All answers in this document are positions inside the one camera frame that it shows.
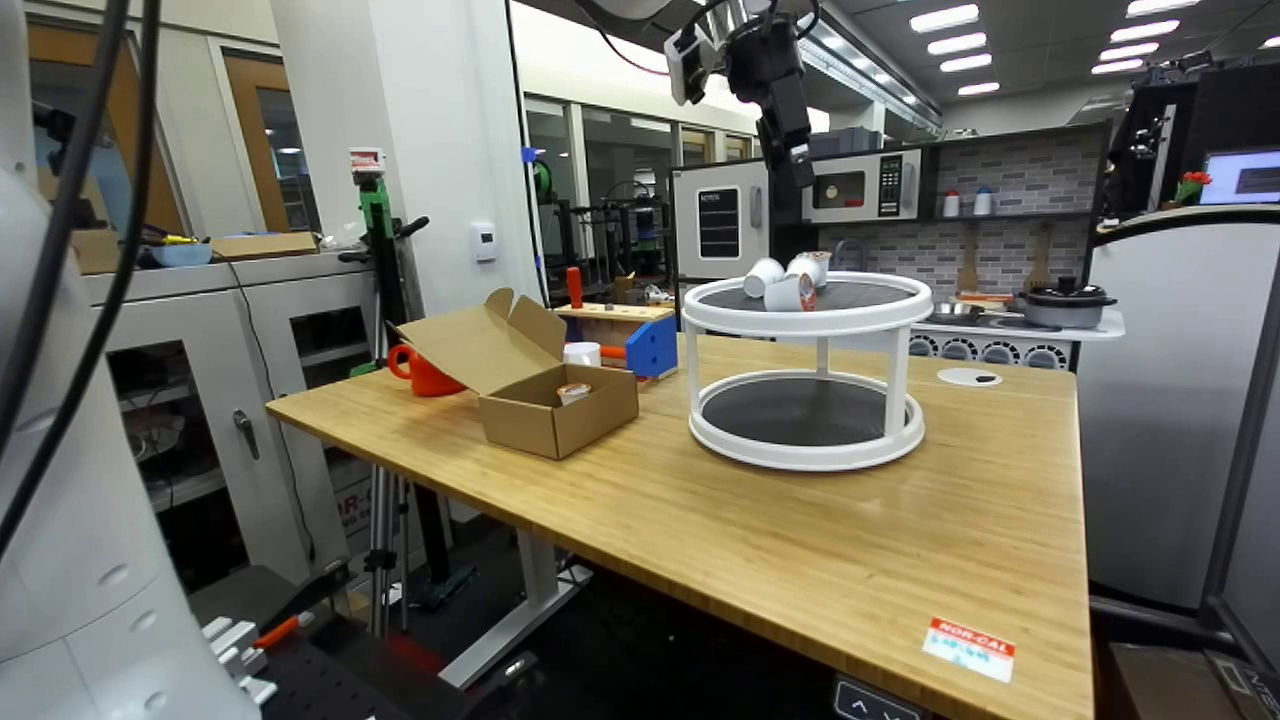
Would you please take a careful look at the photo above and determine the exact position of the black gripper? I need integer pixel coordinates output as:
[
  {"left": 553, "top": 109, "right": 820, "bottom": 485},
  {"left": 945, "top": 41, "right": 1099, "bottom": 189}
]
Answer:
[{"left": 728, "top": 17, "right": 817, "bottom": 263}]

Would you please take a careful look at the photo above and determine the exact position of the white coffee pod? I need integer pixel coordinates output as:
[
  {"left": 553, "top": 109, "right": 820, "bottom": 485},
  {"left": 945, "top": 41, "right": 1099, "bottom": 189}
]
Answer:
[
  {"left": 787, "top": 253, "right": 826, "bottom": 314},
  {"left": 743, "top": 256, "right": 800, "bottom": 314}
]

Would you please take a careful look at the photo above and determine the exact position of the orange-lidded coffee pod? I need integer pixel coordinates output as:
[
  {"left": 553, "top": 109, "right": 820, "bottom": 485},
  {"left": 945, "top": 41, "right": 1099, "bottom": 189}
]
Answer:
[{"left": 555, "top": 383, "right": 590, "bottom": 407}]

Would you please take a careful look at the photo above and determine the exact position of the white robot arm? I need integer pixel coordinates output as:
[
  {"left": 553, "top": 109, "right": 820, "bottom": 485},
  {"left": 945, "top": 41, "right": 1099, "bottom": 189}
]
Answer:
[{"left": 658, "top": 0, "right": 812, "bottom": 259}]

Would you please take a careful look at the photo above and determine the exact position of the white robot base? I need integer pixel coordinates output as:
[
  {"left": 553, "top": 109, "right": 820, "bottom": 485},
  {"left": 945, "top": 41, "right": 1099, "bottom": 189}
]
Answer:
[{"left": 0, "top": 0, "right": 263, "bottom": 720}]

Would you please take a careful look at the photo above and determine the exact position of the white two-tier turntable stand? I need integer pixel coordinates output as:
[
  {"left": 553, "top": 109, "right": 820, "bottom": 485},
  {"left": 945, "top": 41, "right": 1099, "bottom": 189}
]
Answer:
[{"left": 679, "top": 272, "right": 932, "bottom": 472}]

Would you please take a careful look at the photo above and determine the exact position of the brown cardboard box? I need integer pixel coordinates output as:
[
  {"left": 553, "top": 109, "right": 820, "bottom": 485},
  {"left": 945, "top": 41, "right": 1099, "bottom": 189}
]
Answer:
[{"left": 398, "top": 289, "right": 640, "bottom": 460}]

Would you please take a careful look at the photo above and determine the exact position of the toy kitchen playset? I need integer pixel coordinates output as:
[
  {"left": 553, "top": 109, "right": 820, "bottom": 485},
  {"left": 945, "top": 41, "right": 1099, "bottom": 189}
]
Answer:
[{"left": 672, "top": 126, "right": 1130, "bottom": 375}]

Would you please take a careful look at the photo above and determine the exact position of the red toy peg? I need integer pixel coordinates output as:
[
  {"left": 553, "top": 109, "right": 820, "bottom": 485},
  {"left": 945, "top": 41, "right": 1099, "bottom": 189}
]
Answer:
[{"left": 562, "top": 263, "right": 584, "bottom": 309}]

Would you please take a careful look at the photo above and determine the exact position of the black toy cooking pot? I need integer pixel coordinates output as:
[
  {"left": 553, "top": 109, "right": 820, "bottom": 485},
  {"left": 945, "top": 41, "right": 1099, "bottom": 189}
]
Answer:
[{"left": 1020, "top": 275, "right": 1110, "bottom": 327}]

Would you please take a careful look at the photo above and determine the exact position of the red toy teapot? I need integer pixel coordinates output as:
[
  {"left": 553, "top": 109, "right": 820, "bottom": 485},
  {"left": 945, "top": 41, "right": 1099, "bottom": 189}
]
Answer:
[{"left": 389, "top": 346, "right": 459, "bottom": 396}]

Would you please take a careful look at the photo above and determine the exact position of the red white warning sticker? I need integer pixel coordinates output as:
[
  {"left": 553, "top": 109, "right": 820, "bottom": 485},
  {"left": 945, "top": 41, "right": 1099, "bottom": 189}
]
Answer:
[{"left": 922, "top": 615, "right": 1014, "bottom": 683}]

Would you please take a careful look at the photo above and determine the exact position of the grey storage cabinet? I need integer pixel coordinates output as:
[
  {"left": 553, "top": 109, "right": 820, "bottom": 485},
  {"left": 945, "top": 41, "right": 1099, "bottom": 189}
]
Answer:
[{"left": 107, "top": 253, "right": 375, "bottom": 592}]

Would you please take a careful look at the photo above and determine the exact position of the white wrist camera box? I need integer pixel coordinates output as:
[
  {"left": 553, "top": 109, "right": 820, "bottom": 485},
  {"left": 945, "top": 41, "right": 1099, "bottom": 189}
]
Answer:
[{"left": 664, "top": 22, "right": 722, "bottom": 104}]

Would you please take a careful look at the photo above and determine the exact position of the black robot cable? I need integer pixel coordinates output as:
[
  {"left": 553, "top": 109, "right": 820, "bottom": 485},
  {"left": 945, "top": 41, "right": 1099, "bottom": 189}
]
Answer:
[{"left": 0, "top": 0, "right": 168, "bottom": 558}]

